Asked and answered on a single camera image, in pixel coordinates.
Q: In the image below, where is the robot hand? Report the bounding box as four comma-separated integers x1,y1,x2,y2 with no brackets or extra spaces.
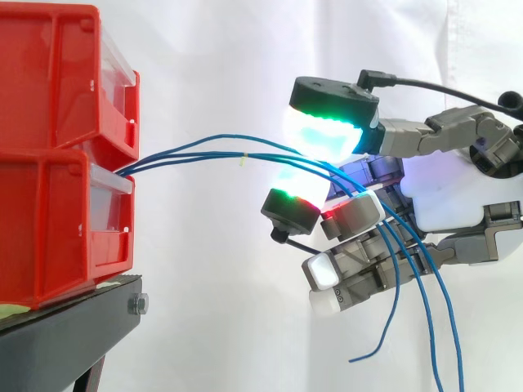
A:
260,75,523,319

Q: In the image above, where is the blue cable bundle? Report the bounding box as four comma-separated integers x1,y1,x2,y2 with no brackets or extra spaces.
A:
117,132,466,392

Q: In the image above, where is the red plastic bin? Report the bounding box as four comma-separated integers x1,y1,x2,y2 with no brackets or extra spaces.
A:
0,4,141,161
0,147,136,312

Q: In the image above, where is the black stand with green tape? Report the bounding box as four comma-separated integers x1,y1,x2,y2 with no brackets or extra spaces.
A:
0,272,150,392

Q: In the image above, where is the thin black cable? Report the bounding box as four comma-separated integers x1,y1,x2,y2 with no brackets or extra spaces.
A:
356,69,523,122
270,227,324,255

